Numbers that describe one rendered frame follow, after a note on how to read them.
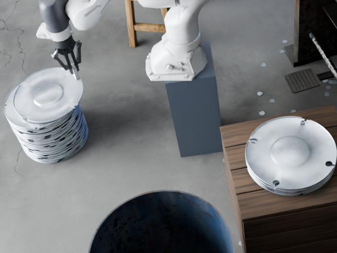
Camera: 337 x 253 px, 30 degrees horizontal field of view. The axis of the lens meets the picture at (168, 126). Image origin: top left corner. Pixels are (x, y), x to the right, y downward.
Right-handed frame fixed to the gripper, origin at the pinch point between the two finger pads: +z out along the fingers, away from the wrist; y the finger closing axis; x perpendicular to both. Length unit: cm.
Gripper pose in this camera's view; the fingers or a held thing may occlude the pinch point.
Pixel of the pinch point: (74, 72)
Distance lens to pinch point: 258.6
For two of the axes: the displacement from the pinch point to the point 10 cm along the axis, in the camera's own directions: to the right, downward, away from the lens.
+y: 8.3, -5.0, 2.5
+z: 1.4, 6.2, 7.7
